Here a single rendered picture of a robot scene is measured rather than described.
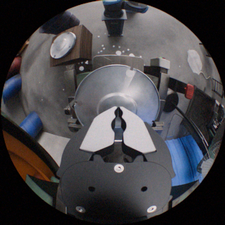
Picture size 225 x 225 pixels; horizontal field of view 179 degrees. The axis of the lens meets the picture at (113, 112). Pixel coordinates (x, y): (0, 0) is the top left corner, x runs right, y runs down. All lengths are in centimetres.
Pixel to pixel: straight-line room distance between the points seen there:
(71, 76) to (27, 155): 42
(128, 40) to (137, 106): 93
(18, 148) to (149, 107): 50
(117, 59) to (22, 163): 52
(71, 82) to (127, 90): 29
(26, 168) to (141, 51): 136
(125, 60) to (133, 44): 86
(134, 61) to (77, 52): 59
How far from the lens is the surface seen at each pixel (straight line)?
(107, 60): 22
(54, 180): 45
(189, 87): 39
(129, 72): 22
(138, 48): 107
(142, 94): 24
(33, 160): 41
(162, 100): 38
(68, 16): 114
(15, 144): 35
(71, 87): 44
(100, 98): 24
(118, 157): 17
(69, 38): 81
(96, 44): 108
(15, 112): 339
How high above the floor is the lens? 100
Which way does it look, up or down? 58 degrees down
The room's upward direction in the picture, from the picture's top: 175 degrees counter-clockwise
